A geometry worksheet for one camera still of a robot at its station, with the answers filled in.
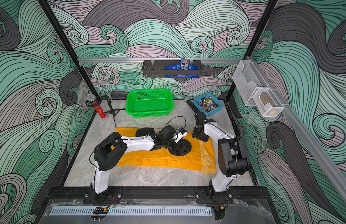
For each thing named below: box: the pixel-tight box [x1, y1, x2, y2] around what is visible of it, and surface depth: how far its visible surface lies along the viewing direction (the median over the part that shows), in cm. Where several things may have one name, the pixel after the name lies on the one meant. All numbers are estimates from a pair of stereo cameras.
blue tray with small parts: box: [193, 92, 223, 117], surface depth 119 cm
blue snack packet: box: [164, 58, 199, 71], surface depth 94 cm
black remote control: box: [184, 96, 201, 114], surface depth 117 cm
